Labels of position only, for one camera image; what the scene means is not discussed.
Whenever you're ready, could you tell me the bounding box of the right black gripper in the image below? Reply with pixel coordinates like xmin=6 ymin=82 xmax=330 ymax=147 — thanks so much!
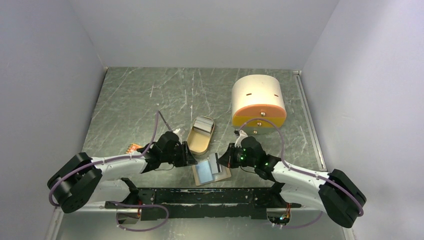
xmin=216 ymin=142 xmax=257 ymax=168

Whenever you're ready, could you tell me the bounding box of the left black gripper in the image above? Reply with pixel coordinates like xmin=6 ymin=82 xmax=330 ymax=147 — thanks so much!
xmin=161 ymin=141 xmax=198 ymax=168

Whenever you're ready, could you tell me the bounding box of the tan card holder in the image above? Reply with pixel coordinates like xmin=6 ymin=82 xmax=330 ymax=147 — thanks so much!
xmin=191 ymin=159 xmax=232 ymax=186

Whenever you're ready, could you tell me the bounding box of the grey striped credit card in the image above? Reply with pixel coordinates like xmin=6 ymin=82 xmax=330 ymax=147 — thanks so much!
xmin=208 ymin=153 xmax=222 ymax=175

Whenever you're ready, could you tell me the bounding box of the tan oval tray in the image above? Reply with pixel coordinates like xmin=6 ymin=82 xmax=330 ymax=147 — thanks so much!
xmin=187 ymin=123 xmax=215 ymax=155

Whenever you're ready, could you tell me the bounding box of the grey credit card stack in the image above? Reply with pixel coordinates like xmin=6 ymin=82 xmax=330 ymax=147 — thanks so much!
xmin=192 ymin=116 xmax=215 ymax=135

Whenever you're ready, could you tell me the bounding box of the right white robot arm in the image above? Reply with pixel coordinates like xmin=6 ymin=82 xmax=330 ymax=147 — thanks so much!
xmin=217 ymin=136 xmax=367 ymax=228

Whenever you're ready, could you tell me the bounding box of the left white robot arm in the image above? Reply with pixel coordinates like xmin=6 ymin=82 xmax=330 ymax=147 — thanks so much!
xmin=47 ymin=131 xmax=198 ymax=213

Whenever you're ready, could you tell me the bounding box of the orange patterned card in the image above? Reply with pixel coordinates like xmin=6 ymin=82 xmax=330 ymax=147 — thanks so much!
xmin=125 ymin=143 xmax=143 ymax=154

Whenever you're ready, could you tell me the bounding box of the cream orange drawer box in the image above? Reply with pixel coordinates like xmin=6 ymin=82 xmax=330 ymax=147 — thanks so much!
xmin=231 ymin=74 xmax=287 ymax=135

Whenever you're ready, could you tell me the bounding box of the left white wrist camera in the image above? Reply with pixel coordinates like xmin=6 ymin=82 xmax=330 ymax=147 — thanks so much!
xmin=173 ymin=128 xmax=185 ymax=138

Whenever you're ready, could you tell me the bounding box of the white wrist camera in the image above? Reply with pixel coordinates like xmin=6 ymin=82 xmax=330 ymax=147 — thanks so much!
xmin=173 ymin=128 xmax=185 ymax=138
xmin=234 ymin=129 xmax=248 ymax=148

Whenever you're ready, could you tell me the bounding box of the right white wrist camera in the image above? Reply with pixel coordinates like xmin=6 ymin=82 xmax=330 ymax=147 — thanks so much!
xmin=234 ymin=129 xmax=248 ymax=148

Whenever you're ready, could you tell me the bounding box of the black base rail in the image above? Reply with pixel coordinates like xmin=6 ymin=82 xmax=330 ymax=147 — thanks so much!
xmin=104 ymin=183 xmax=301 ymax=221

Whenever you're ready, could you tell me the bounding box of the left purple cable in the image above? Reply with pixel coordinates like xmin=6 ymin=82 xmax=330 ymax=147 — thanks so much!
xmin=48 ymin=110 xmax=174 ymax=233

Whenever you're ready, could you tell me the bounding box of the purple cable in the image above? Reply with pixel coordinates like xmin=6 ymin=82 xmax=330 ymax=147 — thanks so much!
xmin=237 ymin=118 xmax=365 ymax=230
xmin=48 ymin=110 xmax=174 ymax=233

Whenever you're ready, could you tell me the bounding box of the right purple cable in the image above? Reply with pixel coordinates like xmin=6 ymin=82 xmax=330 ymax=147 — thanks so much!
xmin=237 ymin=118 xmax=365 ymax=230

